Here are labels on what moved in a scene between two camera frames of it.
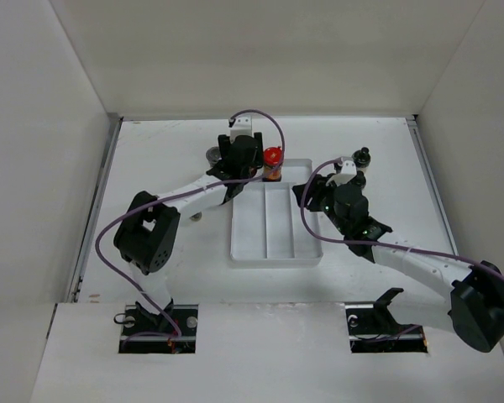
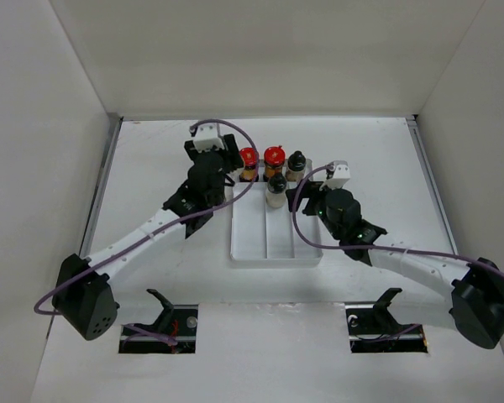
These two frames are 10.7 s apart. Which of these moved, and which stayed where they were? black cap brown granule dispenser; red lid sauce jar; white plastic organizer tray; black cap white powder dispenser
Moved: black cap brown granule dispenser; black cap white powder dispenser
Stayed: white plastic organizer tray; red lid sauce jar
